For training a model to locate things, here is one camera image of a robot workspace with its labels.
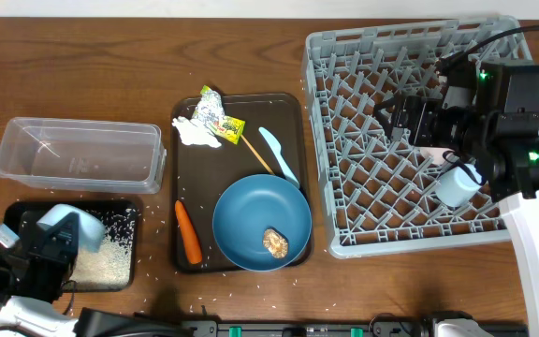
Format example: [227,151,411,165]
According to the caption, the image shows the grey plastic dishwasher rack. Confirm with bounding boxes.
[302,16,533,258]

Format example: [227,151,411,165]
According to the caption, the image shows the clear plastic bin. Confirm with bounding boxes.
[0,117,167,194]

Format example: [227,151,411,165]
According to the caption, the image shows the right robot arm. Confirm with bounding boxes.
[373,57,539,336]

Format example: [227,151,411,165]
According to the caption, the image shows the orange carrot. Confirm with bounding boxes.
[174,200,202,265]

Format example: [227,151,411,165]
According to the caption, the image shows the white crumpled napkin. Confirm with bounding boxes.
[172,116,222,148]

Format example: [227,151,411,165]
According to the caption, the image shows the white rice pile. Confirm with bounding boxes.
[71,207,138,292]

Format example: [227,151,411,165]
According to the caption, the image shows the light blue plastic knife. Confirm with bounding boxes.
[258,127,300,189]

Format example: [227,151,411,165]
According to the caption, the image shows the brown pastry piece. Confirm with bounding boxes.
[263,228,289,258]

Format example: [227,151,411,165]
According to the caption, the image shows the wooden chopstick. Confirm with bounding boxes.
[240,135,275,175]

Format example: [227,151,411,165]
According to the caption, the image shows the dark blue plate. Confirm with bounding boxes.
[212,174,313,271]

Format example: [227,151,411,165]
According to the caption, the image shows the black plastic tray bin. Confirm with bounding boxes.
[3,199,139,292]

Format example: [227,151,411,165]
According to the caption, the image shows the crumpled foil wrapper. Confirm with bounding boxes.
[192,85,225,128]

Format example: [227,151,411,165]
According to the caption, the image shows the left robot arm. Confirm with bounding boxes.
[0,204,190,336]

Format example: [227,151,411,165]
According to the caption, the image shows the pink cup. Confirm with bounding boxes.
[419,147,453,166]

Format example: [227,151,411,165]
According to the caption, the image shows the yellow green snack packet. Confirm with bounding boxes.
[211,115,245,145]

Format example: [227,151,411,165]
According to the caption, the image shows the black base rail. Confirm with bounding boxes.
[180,318,531,337]

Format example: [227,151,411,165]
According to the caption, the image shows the light blue cup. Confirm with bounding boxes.
[435,164,482,207]

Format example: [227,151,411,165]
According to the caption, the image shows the light blue bowl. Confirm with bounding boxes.
[36,204,105,253]

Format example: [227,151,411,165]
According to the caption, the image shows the brown serving tray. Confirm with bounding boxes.
[168,93,313,274]

